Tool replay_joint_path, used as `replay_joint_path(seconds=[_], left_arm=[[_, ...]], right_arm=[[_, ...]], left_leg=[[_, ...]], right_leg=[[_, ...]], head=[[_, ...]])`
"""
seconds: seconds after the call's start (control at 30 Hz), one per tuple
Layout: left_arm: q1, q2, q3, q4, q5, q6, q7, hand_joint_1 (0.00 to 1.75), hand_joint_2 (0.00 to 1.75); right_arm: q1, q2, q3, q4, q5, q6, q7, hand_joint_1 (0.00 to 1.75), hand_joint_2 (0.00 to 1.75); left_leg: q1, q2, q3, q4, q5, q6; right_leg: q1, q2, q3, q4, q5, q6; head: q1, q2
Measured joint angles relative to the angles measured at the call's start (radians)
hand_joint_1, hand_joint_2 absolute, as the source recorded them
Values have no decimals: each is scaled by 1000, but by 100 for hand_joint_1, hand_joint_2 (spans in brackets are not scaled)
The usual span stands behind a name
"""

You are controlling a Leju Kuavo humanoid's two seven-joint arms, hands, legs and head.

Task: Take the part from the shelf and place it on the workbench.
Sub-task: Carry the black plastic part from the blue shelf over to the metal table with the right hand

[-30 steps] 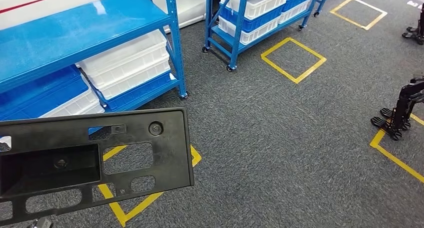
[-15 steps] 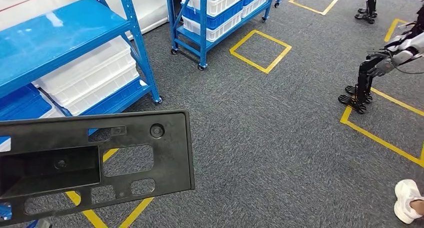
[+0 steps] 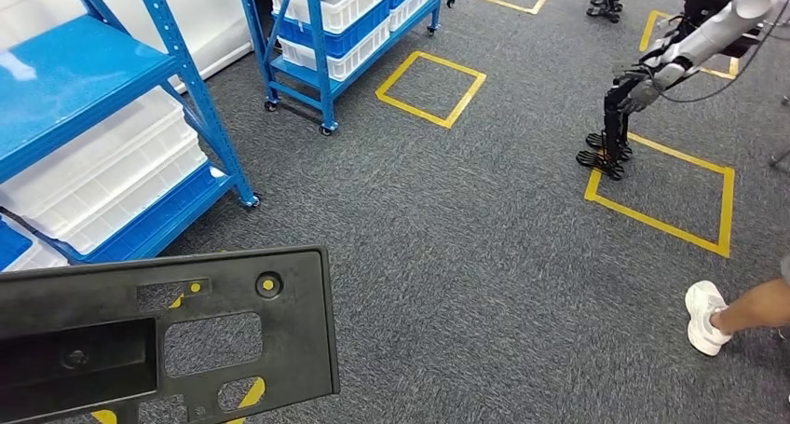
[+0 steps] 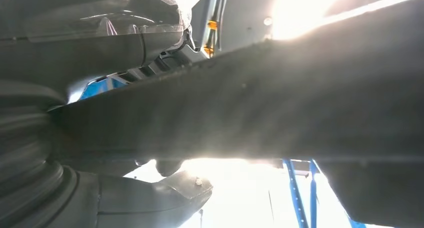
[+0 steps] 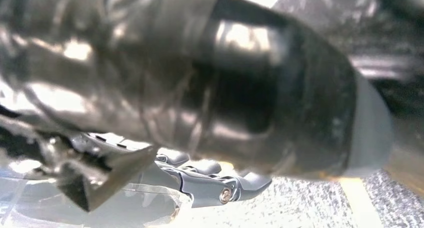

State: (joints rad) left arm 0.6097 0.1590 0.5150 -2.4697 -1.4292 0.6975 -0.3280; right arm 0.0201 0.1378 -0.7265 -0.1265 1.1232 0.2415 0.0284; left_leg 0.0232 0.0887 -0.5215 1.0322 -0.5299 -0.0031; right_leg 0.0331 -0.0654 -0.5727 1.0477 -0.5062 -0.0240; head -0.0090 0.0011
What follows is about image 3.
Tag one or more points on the black and silver humanoid robot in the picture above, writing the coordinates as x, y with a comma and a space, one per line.
710, 35

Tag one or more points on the white car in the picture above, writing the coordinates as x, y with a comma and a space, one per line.
204, 20

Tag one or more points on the black plastic frame part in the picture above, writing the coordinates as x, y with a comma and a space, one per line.
296, 347

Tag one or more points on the blue metal shelf rack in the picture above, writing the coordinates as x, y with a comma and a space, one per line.
62, 82

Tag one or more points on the blue wheeled shelf rack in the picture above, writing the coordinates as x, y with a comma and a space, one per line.
321, 69

